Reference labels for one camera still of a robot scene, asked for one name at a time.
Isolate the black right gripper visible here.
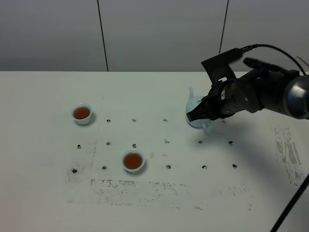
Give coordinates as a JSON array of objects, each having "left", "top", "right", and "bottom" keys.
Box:
[{"left": 186, "top": 81, "right": 241, "bottom": 122}]

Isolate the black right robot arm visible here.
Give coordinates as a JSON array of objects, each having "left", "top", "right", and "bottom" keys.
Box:
[{"left": 186, "top": 57, "right": 309, "bottom": 121}]

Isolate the black braided right cable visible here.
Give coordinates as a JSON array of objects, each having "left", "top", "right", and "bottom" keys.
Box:
[{"left": 241, "top": 43, "right": 309, "bottom": 232}]

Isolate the light blue porcelain teapot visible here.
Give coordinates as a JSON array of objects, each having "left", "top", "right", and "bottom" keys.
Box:
[{"left": 185, "top": 86, "right": 212, "bottom": 134}]

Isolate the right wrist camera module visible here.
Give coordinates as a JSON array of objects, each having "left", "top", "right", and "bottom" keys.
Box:
[{"left": 201, "top": 48, "right": 243, "bottom": 85}]

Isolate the light blue teacup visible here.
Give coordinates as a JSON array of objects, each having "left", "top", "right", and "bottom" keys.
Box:
[
  {"left": 71, "top": 103, "right": 93, "bottom": 126},
  {"left": 122, "top": 149, "right": 146, "bottom": 174}
]

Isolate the near light blue teacup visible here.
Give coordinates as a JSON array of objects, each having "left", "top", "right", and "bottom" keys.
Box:
[{"left": 122, "top": 149, "right": 146, "bottom": 174}]

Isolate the far light blue teacup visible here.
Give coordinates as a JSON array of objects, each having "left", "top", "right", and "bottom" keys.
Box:
[{"left": 71, "top": 103, "right": 93, "bottom": 126}]

